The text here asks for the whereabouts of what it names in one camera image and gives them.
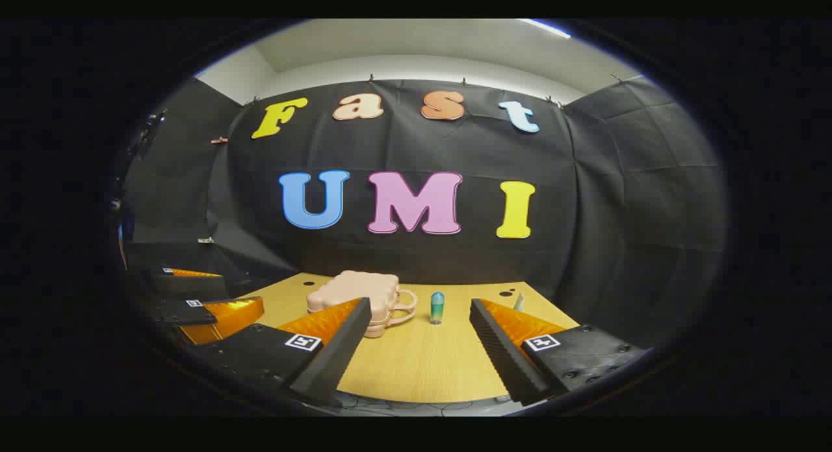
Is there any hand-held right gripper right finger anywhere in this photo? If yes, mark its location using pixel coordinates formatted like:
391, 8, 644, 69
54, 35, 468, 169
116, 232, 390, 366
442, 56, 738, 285
469, 299, 649, 406

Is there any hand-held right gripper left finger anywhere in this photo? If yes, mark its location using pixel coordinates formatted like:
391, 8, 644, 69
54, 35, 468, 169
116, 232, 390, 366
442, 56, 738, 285
188, 297, 372, 406

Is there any pink suitcase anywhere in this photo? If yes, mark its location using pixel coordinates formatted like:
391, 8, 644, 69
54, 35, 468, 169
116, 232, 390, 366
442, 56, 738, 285
306, 271, 418, 339

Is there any black backdrop cloth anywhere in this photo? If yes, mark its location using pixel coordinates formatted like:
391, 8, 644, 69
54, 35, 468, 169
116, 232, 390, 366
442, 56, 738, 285
123, 75, 729, 349

